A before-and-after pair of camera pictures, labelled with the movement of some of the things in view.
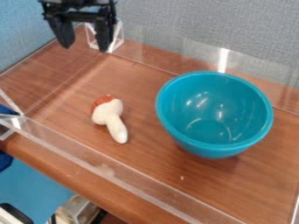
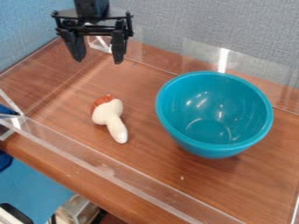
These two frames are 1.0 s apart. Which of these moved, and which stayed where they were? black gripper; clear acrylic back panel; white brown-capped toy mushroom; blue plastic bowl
Moved: black gripper
Stayed: white brown-capped toy mushroom; clear acrylic back panel; blue plastic bowl
